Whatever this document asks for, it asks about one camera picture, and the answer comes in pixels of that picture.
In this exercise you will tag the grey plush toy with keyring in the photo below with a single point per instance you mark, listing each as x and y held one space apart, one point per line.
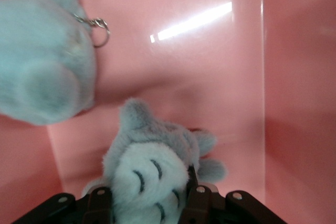
39 64

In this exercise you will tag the grey plush toy white belly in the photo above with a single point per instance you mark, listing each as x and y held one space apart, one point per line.
147 171

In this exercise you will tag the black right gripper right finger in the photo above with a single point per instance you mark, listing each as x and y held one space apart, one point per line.
202 208

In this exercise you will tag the pink plastic box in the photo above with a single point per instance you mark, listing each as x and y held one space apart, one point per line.
210 77

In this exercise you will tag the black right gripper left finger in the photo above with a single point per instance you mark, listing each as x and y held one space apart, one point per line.
97 208

